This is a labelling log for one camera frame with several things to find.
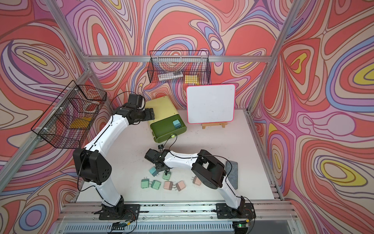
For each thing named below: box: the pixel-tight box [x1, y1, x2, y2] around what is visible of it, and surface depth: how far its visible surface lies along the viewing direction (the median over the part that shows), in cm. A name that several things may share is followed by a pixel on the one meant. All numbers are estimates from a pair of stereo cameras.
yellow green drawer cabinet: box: [145, 95, 187, 136], surface depth 91 cm
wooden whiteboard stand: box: [201, 122, 228, 130], surface depth 107 cm
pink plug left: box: [163, 180, 173, 191], surface depth 82 cm
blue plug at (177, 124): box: [172, 119, 182, 129], surface depth 92 cm
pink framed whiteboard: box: [186, 84, 236, 124], surface depth 104 cm
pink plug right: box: [192, 175, 202, 186], surface depth 84 cm
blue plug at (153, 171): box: [149, 166, 160, 177], surface depth 87 cm
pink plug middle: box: [175, 180, 186, 192], surface depth 82 cm
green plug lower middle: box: [149, 179, 162, 191], surface depth 82 cm
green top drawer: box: [149, 114, 187, 143], surface depth 89 cm
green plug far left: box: [140, 176, 150, 189], surface depth 83 cm
